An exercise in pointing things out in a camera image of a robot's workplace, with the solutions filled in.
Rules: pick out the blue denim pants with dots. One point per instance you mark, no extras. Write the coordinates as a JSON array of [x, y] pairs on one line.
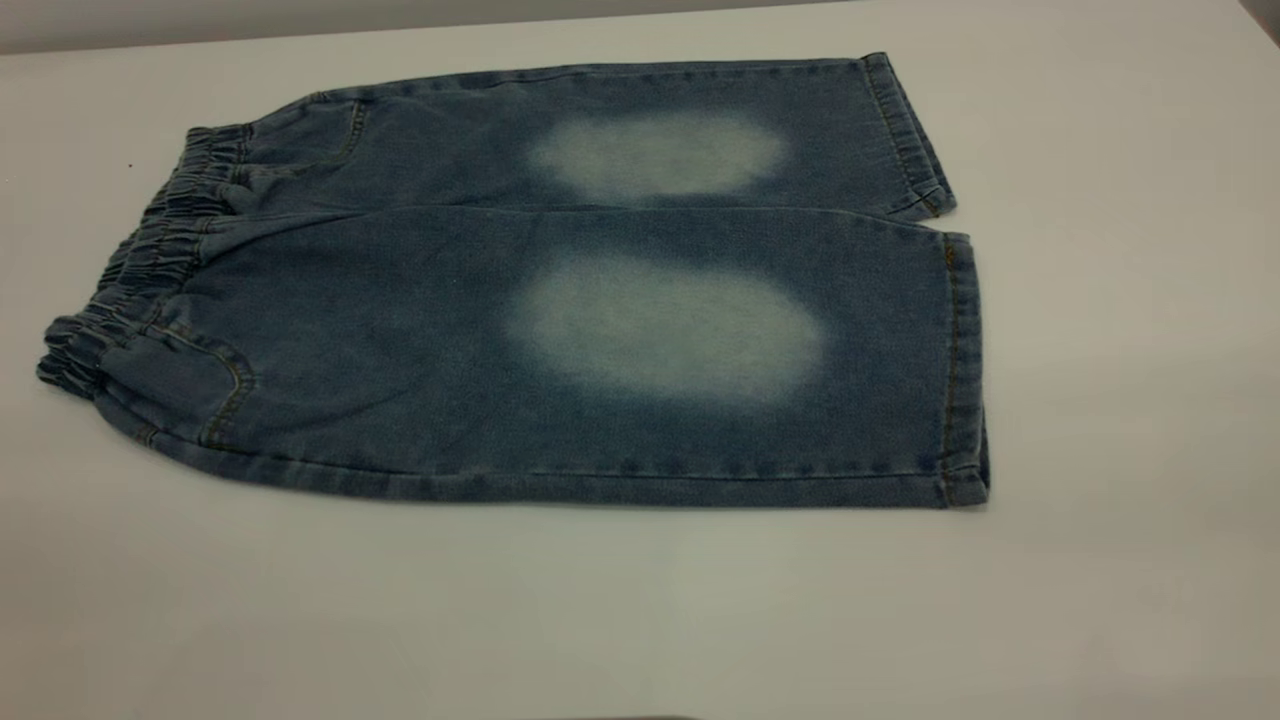
[[420, 330]]

